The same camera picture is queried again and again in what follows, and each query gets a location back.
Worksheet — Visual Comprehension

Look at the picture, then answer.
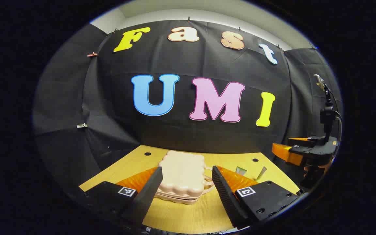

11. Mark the beige scalloped suitcase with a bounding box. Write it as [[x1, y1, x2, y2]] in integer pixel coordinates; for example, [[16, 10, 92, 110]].
[[155, 150, 214, 205]]

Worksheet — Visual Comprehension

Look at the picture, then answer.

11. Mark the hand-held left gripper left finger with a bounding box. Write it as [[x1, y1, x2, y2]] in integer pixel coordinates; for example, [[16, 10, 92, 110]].
[[84, 166, 163, 226]]

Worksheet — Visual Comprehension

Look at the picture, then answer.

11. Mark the black backdrop cloth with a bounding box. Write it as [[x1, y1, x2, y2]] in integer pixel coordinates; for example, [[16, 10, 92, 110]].
[[32, 20, 343, 203]]

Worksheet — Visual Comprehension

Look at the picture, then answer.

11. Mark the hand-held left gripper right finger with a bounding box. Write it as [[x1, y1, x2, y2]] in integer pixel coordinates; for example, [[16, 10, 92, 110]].
[[211, 165, 301, 229]]

